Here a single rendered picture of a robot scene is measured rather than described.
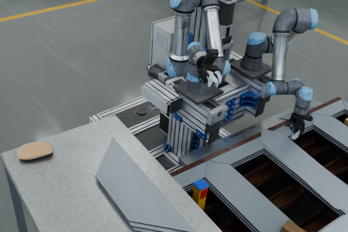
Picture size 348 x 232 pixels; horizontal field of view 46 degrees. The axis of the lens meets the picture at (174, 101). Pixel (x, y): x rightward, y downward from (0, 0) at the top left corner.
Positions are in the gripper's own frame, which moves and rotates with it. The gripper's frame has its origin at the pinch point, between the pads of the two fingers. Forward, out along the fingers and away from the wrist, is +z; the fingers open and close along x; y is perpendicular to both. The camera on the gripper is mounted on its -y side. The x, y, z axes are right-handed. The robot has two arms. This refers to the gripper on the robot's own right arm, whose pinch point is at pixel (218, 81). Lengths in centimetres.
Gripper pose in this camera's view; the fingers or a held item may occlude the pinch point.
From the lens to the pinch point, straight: 178.7
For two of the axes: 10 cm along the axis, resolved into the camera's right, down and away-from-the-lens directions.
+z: 2.5, 5.7, -7.8
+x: -9.5, -0.2, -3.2
